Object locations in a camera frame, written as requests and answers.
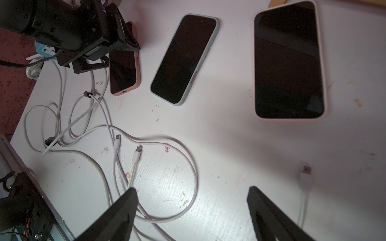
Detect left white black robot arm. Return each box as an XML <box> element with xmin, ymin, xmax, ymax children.
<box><xmin>1</xmin><ymin>1</ymin><xmax>140</xmax><ymax>74</ymax></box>

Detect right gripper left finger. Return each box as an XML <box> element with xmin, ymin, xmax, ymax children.
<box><xmin>76</xmin><ymin>187</ymin><xmax>138</xmax><ymax>241</ymax></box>

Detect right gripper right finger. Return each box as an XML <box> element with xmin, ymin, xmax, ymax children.
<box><xmin>247</xmin><ymin>186</ymin><xmax>313</xmax><ymax>241</ymax></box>

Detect teal power strip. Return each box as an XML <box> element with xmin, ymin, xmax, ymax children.
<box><xmin>34</xmin><ymin>41</ymin><xmax>56</xmax><ymax>58</ymax></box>

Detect white USB-C charging cable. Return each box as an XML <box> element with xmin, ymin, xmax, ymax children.
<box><xmin>114</xmin><ymin>132</ymin><xmax>200</xmax><ymax>241</ymax></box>

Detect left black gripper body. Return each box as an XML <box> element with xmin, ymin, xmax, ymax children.
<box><xmin>33</xmin><ymin>1</ymin><xmax>140</xmax><ymax>74</ymax></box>

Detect wooden board stand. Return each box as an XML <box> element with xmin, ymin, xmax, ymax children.
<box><xmin>268</xmin><ymin>0</ymin><xmax>287</xmax><ymax>8</ymax></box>

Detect white coiled cord bundle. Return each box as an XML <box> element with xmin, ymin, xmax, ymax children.
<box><xmin>25</xmin><ymin>54</ymin><xmax>46</xmax><ymax>80</ymax></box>

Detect white lightning charging cable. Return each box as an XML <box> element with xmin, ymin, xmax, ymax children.
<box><xmin>297</xmin><ymin>162</ymin><xmax>314</xmax><ymax>230</ymax></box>

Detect phone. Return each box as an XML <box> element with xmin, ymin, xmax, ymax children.
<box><xmin>150</xmin><ymin>14</ymin><xmax>219</xmax><ymax>106</ymax></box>
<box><xmin>108</xmin><ymin>21</ymin><xmax>141</xmax><ymax>96</ymax></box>
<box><xmin>253</xmin><ymin>1</ymin><xmax>327</xmax><ymax>121</ymax></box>

